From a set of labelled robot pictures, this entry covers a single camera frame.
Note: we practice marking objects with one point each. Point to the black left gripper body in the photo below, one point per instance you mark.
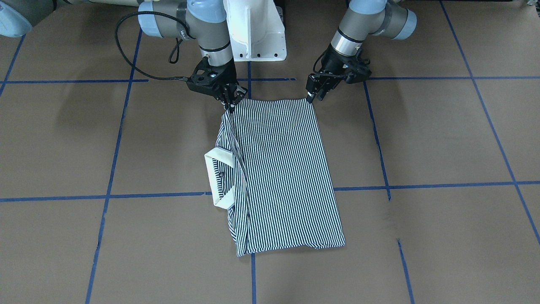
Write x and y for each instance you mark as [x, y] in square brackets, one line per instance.
[333, 63]

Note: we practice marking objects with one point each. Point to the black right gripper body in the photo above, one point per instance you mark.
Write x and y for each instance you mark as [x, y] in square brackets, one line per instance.
[226, 78]

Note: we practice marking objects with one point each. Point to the navy white striped polo shirt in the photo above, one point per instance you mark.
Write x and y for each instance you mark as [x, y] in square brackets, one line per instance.
[269, 171]

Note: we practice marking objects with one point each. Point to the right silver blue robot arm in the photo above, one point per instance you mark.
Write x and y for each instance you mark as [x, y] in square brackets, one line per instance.
[201, 20]

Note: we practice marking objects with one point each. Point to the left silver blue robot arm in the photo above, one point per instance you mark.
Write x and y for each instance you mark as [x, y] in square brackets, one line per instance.
[384, 18]

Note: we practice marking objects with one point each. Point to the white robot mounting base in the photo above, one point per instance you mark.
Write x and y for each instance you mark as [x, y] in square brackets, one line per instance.
[256, 30]

